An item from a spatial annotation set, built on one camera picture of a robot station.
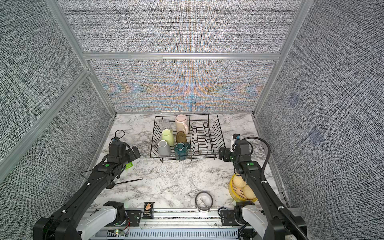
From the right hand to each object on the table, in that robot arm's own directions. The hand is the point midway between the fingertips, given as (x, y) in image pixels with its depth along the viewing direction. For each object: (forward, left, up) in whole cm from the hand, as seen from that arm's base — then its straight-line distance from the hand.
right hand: (227, 149), depth 84 cm
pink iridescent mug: (+20, +27, 0) cm, 33 cm away
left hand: (-1, +54, 0) cm, 54 cm away
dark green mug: (0, +26, -1) cm, 26 cm away
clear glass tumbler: (+23, +38, -4) cm, 45 cm away
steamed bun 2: (-21, -9, -9) cm, 25 cm away
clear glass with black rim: (-24, +14, -13) cm, 30 cm away
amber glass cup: (+12, +27, -4) cm, 29 cm away
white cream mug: (+2, +36, -2) cm, 36 cm away
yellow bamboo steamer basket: (-20, -4, -10) cm, 23 cm away
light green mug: (+10, +35, 0) cm, 36 cm away
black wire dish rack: (+13, +23, -7) cm, 28 cm away
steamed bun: (-16, -5, -6) cm, 18 cm away
